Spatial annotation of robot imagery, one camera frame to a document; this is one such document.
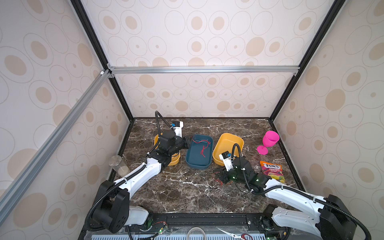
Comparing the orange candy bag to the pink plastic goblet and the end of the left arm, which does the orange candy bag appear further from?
the end of the left arm

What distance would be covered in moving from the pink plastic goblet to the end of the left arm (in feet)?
1.67

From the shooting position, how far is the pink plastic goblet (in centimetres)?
89

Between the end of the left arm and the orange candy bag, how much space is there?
20.8 inches

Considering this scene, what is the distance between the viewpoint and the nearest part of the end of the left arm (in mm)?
622

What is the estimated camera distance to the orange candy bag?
34.9 inches

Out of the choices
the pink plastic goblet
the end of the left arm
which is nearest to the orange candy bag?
the pink plastic goblet

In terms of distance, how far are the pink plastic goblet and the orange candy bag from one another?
0.28 ft
